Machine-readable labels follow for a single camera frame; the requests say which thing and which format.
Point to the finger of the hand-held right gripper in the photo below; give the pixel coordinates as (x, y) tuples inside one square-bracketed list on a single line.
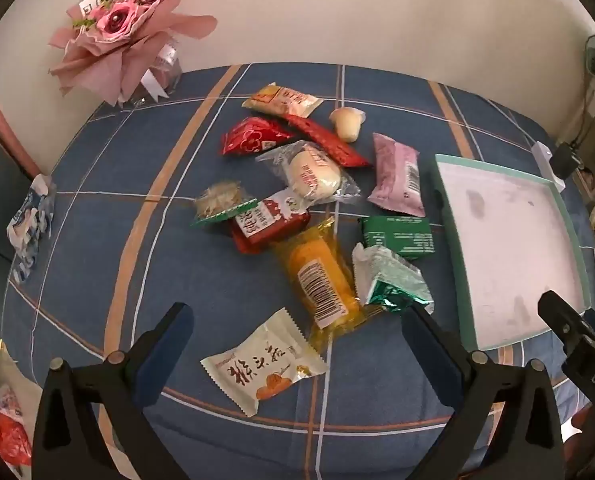
[(557, 312)]

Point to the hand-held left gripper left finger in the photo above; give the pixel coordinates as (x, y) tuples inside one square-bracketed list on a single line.
[(170, 355)]

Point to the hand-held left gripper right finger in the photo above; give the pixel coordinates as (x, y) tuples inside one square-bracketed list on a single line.
[(430, 360)]

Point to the teal-rimmed white tray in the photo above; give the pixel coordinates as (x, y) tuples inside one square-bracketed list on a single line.
[(507, 240)]

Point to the silver green foil packet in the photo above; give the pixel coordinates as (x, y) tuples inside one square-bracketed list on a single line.
[(392, 280)]

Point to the white snack packet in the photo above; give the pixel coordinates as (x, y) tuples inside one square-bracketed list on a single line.
[(262, 365)]

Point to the dark green snack packet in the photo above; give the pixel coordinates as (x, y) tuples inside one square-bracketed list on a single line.
[(397, 237)]

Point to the yellow cake packet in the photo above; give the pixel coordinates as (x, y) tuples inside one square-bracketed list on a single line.
[(317, 280)]

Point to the green-edged clear cracker packet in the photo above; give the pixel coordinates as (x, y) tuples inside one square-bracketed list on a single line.
[(220, 200)]

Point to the dark red snack packet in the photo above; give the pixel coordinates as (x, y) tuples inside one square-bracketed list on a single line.
[(267, 222)]

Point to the pink snack packet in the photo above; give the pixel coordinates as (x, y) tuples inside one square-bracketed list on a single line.
[(397, 177)]

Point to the clear steamed bun packet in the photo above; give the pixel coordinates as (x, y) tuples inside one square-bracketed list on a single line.
[(312, 175)]

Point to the bright red snack packet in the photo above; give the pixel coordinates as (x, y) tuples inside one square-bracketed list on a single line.
[(252, 137)]

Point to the long red patterned packet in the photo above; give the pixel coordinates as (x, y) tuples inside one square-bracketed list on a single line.
[(327, 142)]

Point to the pale jelly cup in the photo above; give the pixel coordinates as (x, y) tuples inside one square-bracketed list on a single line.
[(347, 124)]

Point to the orange cream snack packet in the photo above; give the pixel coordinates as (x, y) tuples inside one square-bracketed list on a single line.
[(285, 101)]

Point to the black charger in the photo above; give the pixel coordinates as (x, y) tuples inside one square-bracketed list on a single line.
[(565, 160)]

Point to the white power strip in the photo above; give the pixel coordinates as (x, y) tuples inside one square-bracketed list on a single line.
[(545, 157)]

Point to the red plastic bag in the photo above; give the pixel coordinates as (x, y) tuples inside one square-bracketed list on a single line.
[(7, 440)]

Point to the blue plaid bedsheet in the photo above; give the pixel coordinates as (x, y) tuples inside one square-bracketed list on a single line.
[(102, 170)]

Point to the pink flower bouquet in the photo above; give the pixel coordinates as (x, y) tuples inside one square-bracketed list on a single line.
[(112, 20)]

